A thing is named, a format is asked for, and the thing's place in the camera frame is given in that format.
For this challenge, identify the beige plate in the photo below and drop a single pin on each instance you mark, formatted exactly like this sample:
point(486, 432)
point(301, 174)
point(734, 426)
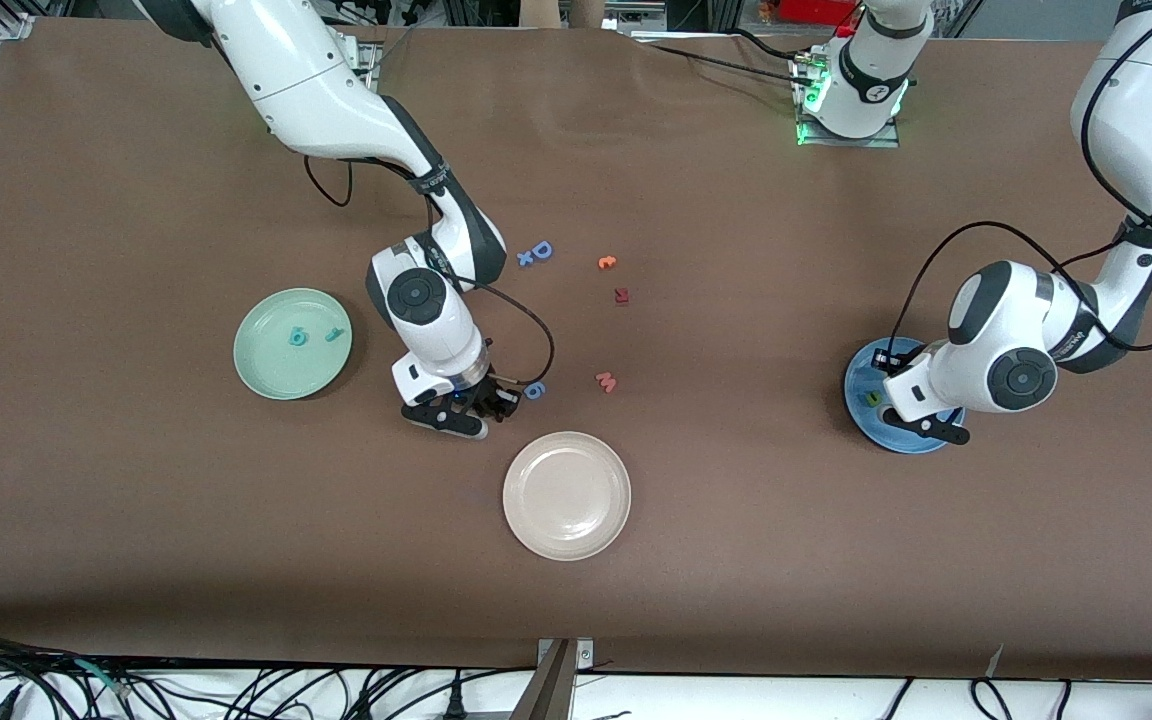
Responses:
point(566, 495)

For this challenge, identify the brown table cover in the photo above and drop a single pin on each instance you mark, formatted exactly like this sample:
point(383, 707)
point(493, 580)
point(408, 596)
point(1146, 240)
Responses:
point(136, 520)

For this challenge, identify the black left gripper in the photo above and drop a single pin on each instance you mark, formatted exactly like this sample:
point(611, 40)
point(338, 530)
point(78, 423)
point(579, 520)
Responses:
point(897, 361)

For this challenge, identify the blue letter D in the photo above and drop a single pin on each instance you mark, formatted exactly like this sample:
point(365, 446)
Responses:
point(547, 256)

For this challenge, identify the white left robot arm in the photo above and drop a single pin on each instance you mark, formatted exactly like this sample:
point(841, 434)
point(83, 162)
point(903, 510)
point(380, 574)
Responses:
point(1136, 130)

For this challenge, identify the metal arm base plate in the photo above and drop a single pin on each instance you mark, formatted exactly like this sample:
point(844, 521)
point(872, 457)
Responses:
point(366, 50)
point(836, 144)

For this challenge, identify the red box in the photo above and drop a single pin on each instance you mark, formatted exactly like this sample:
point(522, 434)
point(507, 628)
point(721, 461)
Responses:
point(821, 10)

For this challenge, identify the grey aluminium post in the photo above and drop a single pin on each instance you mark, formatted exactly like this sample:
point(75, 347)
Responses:
point(548, 695)

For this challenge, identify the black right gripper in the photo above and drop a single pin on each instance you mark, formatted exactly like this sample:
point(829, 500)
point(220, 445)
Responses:
point(489, 396)

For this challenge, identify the blue plate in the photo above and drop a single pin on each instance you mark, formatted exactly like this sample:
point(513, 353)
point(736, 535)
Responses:
point(861, 420)

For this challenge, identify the pink letter w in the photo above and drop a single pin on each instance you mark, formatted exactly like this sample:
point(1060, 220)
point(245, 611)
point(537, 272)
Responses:
point(606, 382)

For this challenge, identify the person in background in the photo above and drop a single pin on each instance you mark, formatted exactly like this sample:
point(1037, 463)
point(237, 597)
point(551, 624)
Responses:
point(541, 12)

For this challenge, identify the light green plate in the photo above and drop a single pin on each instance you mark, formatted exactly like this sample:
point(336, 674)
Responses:
point(281, 375)

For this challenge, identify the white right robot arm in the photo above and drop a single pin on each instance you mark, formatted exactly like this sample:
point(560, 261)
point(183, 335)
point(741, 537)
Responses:
point(296, 80)

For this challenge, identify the blue digit six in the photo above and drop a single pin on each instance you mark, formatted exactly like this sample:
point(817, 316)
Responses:
point(533, 386)

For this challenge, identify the black power plug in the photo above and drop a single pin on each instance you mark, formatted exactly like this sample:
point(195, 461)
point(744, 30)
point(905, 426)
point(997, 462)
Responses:
point(454, 706)

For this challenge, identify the small metal table bracket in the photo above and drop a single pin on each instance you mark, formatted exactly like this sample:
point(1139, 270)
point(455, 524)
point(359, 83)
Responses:
point(584, 655)

